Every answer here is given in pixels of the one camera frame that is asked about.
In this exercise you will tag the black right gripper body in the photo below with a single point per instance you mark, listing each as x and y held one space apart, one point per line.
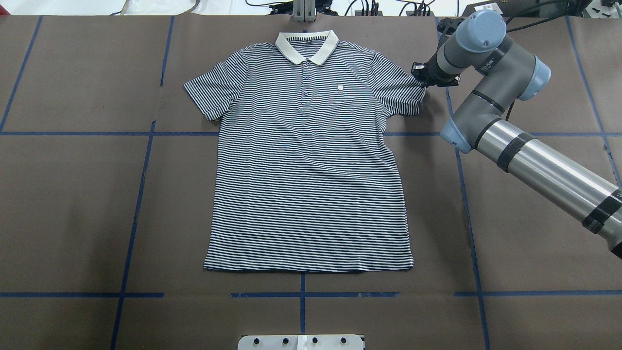
423 75

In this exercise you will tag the striped polo shirt white collar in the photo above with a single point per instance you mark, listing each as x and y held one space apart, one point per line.
304 179

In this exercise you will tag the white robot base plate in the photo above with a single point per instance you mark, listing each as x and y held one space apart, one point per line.
302 342

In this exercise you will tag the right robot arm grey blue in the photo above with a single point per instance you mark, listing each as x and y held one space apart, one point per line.
482 122

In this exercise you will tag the aluminium frame post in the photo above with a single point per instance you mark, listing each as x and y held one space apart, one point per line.
304 10

